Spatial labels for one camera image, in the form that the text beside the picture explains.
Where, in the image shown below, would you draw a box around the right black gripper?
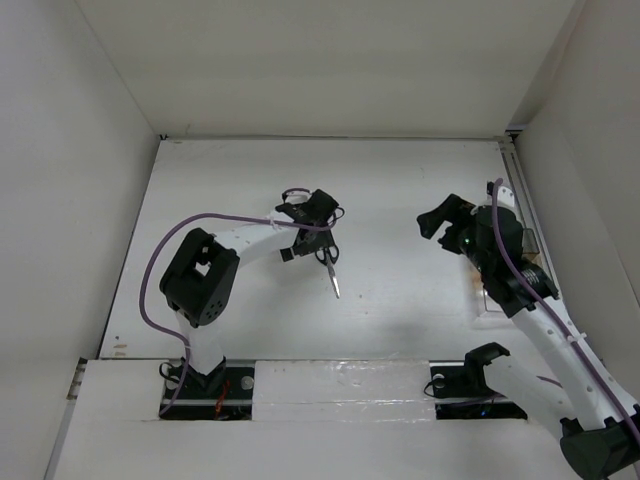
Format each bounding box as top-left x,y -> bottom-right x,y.
417,193 -> 493,275

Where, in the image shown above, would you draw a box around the black handled scissors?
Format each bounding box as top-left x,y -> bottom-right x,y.
315,246 -> 341,299

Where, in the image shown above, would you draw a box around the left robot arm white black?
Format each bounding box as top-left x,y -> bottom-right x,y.
159,189 -> 344,398

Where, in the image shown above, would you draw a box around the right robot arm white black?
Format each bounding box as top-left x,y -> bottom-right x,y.
417,194 -> 639,479

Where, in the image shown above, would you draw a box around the grey transparent container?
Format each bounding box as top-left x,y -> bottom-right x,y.
522,228 -> 540,256

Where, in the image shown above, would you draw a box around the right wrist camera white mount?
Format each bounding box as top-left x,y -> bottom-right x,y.
486,182 -> 517,210

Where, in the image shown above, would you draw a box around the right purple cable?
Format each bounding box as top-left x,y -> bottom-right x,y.
489,177 -> 640,446

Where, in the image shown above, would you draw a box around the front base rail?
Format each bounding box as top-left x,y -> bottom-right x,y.
159,360 -> 527,424

